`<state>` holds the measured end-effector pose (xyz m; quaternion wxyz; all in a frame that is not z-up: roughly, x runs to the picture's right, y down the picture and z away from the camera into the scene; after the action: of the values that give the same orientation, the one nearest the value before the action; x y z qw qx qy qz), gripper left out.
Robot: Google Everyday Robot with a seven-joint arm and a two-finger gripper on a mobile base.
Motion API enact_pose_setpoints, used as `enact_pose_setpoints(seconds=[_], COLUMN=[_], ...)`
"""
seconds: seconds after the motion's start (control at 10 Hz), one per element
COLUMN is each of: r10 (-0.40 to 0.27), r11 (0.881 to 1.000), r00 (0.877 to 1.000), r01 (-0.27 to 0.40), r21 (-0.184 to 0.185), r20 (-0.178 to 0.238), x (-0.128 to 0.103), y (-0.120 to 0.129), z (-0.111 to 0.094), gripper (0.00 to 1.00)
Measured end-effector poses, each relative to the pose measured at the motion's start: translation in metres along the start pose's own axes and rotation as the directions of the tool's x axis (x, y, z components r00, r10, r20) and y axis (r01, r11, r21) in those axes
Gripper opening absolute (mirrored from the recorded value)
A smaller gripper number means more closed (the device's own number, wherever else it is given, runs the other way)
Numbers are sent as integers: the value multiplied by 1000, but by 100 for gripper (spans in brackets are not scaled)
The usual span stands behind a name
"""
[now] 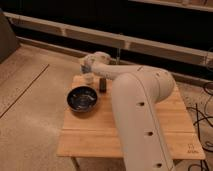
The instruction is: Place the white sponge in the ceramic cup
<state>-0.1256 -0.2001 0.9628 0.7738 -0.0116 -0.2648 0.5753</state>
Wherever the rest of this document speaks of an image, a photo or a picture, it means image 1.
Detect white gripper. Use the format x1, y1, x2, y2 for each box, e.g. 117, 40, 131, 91
79, 51, 111, 71

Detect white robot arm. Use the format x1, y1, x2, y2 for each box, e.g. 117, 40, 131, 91
80, 52, 175, 171

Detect white ceramic cup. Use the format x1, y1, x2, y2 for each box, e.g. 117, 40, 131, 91
83, 73, 94, 85

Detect small black block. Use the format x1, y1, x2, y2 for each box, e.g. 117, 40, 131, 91
99, 78, 107, 93

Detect dark blue bowl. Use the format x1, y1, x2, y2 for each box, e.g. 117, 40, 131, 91
67, 86, 98, 113

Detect wooden table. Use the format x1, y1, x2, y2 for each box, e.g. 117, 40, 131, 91
57, 80, 205, 160

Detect grey panel at left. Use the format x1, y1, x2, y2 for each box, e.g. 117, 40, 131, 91
0, 8, 20, 63

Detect white shelf rail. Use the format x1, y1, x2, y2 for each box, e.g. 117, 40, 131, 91
4, 12, 213, 65

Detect black cables on floor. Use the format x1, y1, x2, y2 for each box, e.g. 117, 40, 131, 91
186, 81, 213, 171

